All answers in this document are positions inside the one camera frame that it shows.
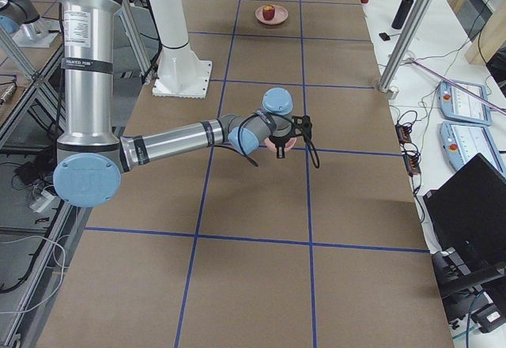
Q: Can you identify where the aluminium frame post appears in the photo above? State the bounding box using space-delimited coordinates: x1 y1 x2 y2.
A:
378 0 432 100

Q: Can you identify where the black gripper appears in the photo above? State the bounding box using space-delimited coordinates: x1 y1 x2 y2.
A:
270 115 313 159

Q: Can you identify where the black monitor stand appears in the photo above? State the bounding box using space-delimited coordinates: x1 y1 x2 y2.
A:
431 249 505 299

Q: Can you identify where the orange black connector hub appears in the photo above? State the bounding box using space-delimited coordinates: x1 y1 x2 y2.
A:
395 125 412 145

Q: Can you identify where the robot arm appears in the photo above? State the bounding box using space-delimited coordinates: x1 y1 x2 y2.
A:
53 0 313 208
1 0 60 48

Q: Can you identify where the red apple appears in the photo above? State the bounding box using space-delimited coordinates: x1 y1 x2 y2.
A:
262 5 276 21

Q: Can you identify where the pink bowl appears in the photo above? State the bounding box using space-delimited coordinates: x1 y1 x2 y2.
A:
264 137 297 153

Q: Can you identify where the lower teach pendant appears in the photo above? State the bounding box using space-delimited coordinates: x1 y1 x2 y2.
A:
439 121 505 175

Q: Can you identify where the black laptop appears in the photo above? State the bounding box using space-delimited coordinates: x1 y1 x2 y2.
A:
423 153 505 261

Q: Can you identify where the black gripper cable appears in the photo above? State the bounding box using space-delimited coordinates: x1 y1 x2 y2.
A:
215 114 320 169

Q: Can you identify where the upper teach pendant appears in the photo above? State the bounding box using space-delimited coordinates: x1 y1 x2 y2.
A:
437 81 493 126

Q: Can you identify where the pink plate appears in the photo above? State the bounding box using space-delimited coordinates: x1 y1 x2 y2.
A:
255 4 289 25

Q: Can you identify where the black water bottle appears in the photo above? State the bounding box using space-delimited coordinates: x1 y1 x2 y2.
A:
391 0 414 30

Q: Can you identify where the small black device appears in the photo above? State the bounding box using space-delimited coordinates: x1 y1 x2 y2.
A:
379 32 391 41

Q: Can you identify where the teach pendant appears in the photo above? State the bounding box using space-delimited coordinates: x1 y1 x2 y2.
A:
439 121 505 175
437 81 493 126

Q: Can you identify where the white pedestal base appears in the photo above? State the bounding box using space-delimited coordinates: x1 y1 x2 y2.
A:
149 0 212 99

